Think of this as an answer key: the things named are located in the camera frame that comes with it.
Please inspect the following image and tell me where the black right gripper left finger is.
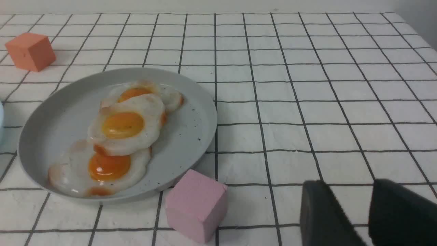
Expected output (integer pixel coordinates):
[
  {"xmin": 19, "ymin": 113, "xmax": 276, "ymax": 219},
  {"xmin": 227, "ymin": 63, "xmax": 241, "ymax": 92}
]
[{"xmin": 300, "ymin": 180, "xmax": 366, "ymax": 246}]

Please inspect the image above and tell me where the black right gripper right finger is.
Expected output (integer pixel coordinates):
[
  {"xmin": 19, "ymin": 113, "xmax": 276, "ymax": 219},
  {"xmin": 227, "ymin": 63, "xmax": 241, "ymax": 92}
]
[{"xmin": 368, "ymin": 179, "xmax": 437, "ymax": 246}]

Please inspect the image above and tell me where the fried egg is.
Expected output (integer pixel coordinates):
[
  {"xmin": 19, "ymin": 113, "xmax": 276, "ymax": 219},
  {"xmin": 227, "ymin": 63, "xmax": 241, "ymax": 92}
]
[
  {"xmin": 48, "ymin": 140, "xmax": 152, "ymax": 197},
  {"xmin": 87, "ymin": 94, "xmax": 166, "ymax": 156},
  {"xmin": 100, "ymin": 80, "xmax": 184, "ymax": 113}
]

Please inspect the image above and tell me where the checkered white tablecloth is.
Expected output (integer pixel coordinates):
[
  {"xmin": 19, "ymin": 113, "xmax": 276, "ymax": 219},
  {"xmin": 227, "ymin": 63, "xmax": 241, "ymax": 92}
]
[{"xmin": 1, "ymin": 12, "xmax": 436, "ymax": 246}]

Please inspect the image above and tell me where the pink foam cube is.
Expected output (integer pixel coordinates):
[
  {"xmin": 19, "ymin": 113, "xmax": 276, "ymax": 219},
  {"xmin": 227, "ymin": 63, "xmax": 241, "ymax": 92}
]
[{"xmin": 165, "ymin": 169, "xmax": 228, "ymax": 243}]

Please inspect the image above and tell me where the grey speckled plate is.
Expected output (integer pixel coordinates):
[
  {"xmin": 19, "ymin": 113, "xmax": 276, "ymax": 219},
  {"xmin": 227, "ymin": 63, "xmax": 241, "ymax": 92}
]
[{"xmin": 17, "ymin": 67, "xmax": 217, "ymax": 205}]

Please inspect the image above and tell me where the light blue plate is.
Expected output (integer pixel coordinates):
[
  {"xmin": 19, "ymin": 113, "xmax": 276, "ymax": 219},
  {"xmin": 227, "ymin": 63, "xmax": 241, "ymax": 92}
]
[{"xmin": 0, "ymin": 102, "xmax": 5, "ymax": 143}]

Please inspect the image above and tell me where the orange foam cube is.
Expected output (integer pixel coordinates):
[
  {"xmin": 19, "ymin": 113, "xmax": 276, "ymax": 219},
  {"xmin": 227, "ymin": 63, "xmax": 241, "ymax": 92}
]
[{"xmin": 5, "ymin": 32, "xmax": 56, "ymax": 72}]

